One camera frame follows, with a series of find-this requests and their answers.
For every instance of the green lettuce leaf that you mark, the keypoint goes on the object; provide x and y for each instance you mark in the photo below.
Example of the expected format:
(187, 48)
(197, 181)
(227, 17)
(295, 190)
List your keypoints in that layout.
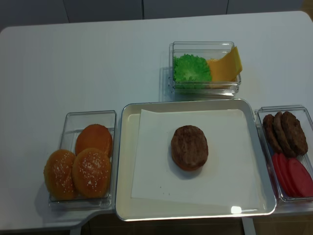
(191, 68)

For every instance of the clear lettuce cheese container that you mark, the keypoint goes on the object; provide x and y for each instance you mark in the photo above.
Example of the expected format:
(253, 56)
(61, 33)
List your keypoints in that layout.
(207, 50)

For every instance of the plain bun half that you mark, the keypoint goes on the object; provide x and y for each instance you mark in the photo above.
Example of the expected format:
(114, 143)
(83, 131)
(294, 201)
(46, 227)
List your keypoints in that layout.
(94, 136)

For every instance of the right sesame bun top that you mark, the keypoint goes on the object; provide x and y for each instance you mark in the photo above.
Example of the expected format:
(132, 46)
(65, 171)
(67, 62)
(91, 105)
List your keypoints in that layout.
(91, 173)

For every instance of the sesame bun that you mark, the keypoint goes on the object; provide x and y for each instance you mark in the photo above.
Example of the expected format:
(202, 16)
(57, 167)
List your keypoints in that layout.
(91, 173)
(58, 175)

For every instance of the yellow cheese slice in container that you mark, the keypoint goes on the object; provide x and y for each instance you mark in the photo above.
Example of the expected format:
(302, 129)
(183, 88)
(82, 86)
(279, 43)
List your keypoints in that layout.
(227, 68)

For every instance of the white paper sheet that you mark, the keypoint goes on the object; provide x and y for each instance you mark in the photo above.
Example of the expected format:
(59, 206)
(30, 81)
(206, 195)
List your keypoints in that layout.
(226, 179)

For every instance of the clear bun container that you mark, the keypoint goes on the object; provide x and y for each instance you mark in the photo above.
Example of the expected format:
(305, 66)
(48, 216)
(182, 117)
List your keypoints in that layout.
(75, 123)

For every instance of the white metal serving tray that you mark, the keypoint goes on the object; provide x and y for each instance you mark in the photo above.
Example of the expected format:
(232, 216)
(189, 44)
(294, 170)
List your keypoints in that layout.
(140, 209)

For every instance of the left sesame bun top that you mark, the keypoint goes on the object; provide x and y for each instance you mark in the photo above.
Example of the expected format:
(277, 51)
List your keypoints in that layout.
(58, 175)

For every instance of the left brown patty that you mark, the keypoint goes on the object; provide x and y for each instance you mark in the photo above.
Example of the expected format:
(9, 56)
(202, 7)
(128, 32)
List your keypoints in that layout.
(270, 133)

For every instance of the left red tomato slice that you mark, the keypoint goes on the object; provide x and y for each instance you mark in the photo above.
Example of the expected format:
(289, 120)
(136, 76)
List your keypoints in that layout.
(277, 170)

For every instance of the clear patty tomato container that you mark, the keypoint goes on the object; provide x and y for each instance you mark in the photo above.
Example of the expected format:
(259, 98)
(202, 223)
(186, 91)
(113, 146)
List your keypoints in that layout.
(306, 160)

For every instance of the middle brown patty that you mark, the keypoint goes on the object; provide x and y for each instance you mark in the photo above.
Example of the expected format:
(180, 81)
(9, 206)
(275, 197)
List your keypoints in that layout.
(281, 137)

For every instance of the middle red tomato slice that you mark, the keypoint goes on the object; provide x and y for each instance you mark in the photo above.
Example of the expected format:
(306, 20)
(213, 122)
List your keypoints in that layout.
(288, 185)

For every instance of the right brown patty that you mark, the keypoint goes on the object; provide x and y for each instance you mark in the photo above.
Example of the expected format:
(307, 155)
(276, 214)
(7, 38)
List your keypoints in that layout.
(294, 133)

